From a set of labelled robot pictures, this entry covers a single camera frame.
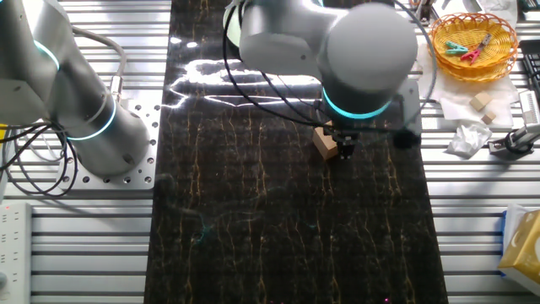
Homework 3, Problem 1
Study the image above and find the green clothespin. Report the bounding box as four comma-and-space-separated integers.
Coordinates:
445, 41, 469, 56

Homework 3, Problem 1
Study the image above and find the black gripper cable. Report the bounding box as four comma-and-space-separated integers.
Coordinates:
222, 3, 338, 128

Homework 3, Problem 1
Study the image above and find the black keyboard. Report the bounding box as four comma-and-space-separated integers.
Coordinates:
519, 40, 540, 97

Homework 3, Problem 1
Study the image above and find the black cable bundle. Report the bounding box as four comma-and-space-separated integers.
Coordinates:
0, 121, 80, 198

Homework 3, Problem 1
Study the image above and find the white crumpled paper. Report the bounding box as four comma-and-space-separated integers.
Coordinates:
478, 0, 519, 29

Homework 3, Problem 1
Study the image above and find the orange wicker basket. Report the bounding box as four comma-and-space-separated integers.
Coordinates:
429, 12, 520, 84

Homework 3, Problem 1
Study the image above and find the medium wooden block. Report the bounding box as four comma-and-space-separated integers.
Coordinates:
469, 91, 494, 112

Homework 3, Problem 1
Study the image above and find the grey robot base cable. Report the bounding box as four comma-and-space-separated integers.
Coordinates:
70, 25, 128, 103

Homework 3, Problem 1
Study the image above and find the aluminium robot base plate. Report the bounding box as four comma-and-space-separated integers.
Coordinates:
57, 99, 162, 191

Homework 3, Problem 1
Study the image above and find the red clothespin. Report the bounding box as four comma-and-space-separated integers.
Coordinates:
460, 46, 484, 65

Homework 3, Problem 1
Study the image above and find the black round camera unit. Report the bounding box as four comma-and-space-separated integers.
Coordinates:
393, 128, 423, 150

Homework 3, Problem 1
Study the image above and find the yellow tissue box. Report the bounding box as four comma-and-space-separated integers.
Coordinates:
497, 204, 540, 296

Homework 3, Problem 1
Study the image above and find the large wooden block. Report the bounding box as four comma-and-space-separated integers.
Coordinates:
312, 120, 339, 161

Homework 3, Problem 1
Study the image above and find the white power strip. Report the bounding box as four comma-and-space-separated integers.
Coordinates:
0, 202, 34, 304

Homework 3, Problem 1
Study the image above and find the crumpled white plastic wrap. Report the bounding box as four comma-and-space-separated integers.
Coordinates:
446, 122, 494, 160

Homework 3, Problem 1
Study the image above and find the black marble pattern mat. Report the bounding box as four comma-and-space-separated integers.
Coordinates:
143, 0, 449, 304

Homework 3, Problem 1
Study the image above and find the white paper towel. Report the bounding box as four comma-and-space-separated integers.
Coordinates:
415, 40, 520, 130

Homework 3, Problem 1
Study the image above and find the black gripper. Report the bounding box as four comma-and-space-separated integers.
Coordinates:
332, 126, 360, 160

